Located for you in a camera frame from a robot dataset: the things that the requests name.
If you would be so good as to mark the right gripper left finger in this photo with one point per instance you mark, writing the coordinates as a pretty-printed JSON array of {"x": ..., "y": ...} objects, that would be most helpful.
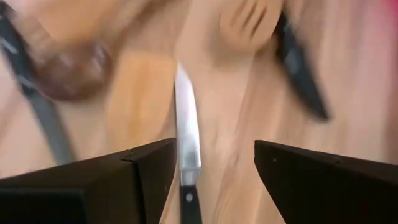
[{"x": 77, "y": 189}]

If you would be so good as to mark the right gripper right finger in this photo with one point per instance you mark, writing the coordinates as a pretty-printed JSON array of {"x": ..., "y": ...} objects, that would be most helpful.
[{"x": 326, "y": 193}]

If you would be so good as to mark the dark wooden spoon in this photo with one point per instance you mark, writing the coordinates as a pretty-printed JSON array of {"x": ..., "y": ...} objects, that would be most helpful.
[{"x": 71, "y": 74}]

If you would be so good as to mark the black sheathed knife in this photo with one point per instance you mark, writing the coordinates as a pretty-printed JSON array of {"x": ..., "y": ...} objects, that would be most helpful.
[{"x": 298, "y": 71}]

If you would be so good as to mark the light wooden slotted spatula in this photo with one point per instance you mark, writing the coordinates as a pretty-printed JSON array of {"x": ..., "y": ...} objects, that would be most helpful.
[{"x": 242, "y": 34}]

